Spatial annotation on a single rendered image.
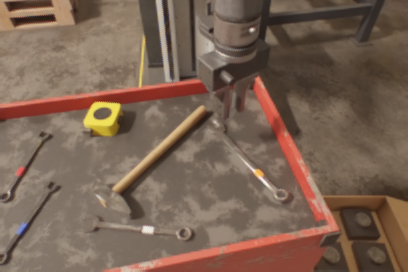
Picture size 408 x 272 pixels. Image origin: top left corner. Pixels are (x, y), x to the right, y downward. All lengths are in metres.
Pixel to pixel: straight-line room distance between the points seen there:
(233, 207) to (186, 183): 0.11
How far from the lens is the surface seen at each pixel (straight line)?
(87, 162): 0.74
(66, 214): 0.68
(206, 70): 0.53
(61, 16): 3.29
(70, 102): 0.86
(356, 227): 1.58
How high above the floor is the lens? 1.46
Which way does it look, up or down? 46 degrees down
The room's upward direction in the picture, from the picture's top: straight up
